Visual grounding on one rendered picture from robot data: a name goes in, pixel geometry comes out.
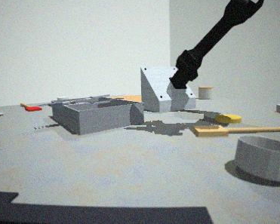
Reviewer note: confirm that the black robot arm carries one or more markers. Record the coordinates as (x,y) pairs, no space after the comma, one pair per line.
(236,12)

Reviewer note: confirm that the yellow flat disc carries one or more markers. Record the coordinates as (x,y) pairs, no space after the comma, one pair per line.
(228,118)

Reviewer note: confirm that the wooden board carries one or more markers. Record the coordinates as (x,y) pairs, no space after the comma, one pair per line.
(130,97)

